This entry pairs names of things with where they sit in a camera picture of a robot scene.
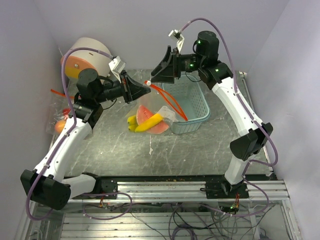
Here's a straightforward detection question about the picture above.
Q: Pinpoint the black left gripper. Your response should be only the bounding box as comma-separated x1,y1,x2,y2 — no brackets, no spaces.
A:
94,69,151,104

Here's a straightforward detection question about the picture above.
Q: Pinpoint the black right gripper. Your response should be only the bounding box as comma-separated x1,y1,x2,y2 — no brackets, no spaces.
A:
150,46,205,84

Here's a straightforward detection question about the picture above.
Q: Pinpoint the toy watermelon slice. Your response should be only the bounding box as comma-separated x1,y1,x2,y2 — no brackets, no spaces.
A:
134,105,169,134

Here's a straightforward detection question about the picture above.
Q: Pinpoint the clear orange-zip bag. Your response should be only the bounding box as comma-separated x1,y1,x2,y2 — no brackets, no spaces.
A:
46,89,70,135
127,80,188,128

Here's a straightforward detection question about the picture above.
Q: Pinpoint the single yellow toy banana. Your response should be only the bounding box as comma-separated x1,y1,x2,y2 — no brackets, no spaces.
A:
134,113,164,133

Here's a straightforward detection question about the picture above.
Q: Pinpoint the red toy wax apple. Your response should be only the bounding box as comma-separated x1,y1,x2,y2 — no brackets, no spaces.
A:
62,108,71,116

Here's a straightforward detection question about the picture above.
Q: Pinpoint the clear orange-zip top bag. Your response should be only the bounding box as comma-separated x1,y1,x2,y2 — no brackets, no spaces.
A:
46,89,70,135

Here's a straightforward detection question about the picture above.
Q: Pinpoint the pink toy peach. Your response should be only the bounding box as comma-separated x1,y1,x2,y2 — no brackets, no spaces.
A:
54,119,67,134

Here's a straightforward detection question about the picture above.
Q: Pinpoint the yellow toy banana bunch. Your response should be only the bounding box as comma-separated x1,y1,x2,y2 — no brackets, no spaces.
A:
127,115,138,132

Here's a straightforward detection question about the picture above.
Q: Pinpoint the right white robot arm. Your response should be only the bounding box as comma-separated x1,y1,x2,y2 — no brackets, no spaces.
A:
148,29,273,198

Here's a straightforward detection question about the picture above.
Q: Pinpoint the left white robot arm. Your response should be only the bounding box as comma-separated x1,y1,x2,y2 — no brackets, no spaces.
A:
20,68,151,210

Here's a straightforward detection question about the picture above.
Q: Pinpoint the white and blue plastic basket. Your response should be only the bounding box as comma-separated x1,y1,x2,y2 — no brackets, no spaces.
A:
161,74,211,135

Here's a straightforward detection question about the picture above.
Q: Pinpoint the white cylinder with orange face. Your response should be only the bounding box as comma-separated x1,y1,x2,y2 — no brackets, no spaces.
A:
64,37,112,82

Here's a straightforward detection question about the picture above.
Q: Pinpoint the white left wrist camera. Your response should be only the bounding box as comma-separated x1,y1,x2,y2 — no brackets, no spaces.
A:
108,56,126,82

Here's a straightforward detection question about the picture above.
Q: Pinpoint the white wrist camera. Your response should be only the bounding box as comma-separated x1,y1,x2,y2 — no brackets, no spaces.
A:
108,56,126,82
168,29,185,53

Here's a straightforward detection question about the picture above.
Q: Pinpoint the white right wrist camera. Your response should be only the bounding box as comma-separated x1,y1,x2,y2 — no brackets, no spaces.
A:
168,29,185,53

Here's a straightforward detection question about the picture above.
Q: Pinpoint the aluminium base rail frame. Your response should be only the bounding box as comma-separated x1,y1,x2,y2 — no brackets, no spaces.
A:
16,172,302,240

